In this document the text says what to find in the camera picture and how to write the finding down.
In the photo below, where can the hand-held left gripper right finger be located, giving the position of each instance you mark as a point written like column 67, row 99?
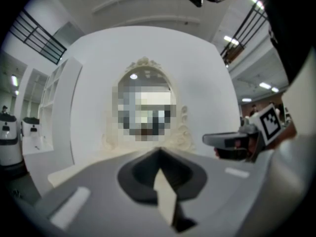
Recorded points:
column 234, row 196

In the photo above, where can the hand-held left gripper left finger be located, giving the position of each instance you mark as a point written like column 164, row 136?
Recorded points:
column 98, row 194

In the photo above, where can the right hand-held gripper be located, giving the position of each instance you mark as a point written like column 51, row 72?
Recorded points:
column 267, row 125

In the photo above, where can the person's right forearm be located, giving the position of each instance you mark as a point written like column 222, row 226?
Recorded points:
column 287, row 133

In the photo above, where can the cream dressing table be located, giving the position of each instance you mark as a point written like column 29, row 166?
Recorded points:
column 98, row 162

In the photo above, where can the ceiling light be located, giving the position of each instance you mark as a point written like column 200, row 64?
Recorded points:
column 265, row 85
column 231, row 40
column 14, row 80

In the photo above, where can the white shelving unit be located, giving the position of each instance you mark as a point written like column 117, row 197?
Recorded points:
column 61, row 112

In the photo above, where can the oval cream framed mirror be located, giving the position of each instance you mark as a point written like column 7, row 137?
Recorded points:
column 148, row 83

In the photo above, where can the white delivery robot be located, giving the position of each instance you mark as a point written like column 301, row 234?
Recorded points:
column 8, row 142

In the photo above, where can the black railing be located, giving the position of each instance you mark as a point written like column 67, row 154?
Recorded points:
column 244, row 31
column 37, row 37

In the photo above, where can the person's black shirt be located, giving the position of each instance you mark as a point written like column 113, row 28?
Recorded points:
column 286, row 21

